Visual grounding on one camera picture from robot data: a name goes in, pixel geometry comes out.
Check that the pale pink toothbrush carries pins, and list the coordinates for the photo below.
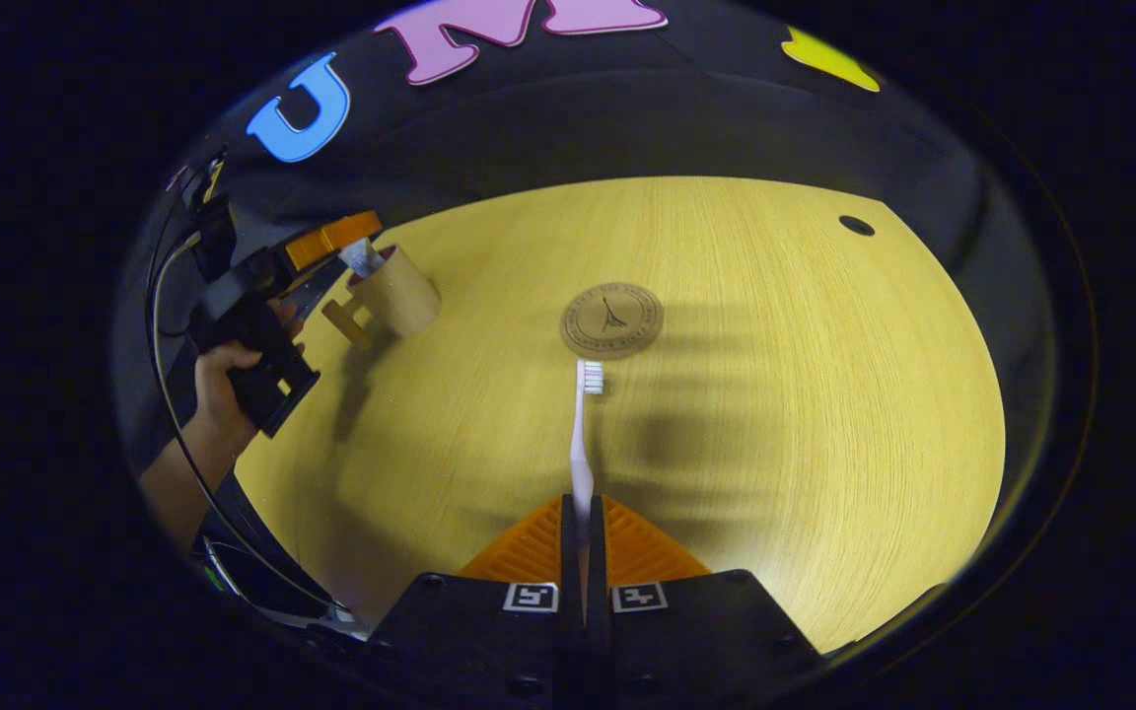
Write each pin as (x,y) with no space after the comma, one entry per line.
(580,444)

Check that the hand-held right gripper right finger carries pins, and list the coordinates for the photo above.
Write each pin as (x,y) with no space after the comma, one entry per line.
(596,592)

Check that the yellow wooden desktop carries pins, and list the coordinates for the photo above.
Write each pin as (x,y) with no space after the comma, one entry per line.
(775,444)

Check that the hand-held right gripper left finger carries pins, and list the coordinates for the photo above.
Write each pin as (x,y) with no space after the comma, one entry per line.
(570,592)

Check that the round brown coaster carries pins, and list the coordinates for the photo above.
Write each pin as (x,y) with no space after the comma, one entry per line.
(611,319)

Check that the black backdrop cloth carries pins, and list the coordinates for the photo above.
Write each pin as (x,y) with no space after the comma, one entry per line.
(676,128)

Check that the white toothpaste tube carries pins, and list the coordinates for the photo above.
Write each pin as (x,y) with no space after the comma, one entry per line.
(363,256)

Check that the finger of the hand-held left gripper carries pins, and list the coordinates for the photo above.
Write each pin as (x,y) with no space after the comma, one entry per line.
(331,237)

